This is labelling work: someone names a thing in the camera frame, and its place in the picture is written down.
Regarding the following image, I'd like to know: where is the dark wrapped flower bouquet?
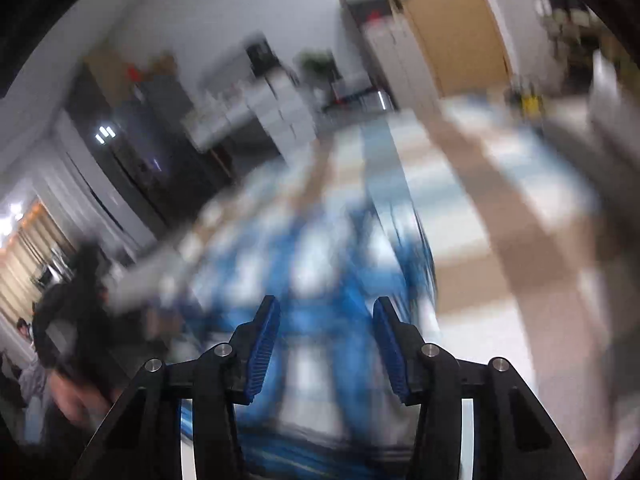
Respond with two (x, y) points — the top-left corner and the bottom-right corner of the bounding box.
(297, 50), (341, 93)

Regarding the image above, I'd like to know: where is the wooden shoe rack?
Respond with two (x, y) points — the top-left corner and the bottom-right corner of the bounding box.
(522, 0), (606, 43)

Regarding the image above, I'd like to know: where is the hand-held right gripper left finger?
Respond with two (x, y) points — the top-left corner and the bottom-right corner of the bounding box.
(70, 295), (281, 480)

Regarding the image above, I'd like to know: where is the open cardboard box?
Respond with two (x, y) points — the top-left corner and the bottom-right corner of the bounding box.
(145, 55), (178, 78)

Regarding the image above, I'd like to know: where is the black shoe box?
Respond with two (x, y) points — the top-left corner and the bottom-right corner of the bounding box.
(345, 0), (396, 23)

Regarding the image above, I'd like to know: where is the blue white plaid shirt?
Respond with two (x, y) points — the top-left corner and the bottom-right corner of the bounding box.
(180, 160), (441, 480)

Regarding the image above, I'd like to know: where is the checkered blanket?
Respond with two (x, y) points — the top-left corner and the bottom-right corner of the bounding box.
(140, 95), (616, 480)

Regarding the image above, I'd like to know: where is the black coffee machine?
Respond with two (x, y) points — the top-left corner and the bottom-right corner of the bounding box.
(245, 35), (278, 78)

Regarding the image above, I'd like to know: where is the person's left hand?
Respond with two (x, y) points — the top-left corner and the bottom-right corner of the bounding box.
(50, 375), (110, 427)

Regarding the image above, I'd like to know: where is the dark grey fridge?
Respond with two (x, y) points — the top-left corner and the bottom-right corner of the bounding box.
(112, 77), (236, 221)

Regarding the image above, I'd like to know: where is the white desk with drawers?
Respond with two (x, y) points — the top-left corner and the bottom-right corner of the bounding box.
(182, 67), (321, 156)

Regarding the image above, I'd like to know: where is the tan curtain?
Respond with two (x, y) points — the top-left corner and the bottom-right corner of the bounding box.
(0, 200), (76, 321)

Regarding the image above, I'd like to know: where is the tan wooden door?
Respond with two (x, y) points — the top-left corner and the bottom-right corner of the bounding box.
(362, 0), (516, 98)

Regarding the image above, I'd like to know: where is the dark wardrobe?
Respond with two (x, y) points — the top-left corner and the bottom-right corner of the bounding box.
(62, 47), (166, 231)

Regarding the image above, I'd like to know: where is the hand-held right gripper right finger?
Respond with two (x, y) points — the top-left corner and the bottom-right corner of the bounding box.
(372, 296), (588, 480)

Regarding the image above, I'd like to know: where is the silver suitcase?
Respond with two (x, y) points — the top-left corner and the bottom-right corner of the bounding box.
(325, 72), (401, 113)

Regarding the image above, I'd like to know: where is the white cabinet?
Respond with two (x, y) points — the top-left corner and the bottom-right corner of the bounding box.
(362, 15), (443, 111)

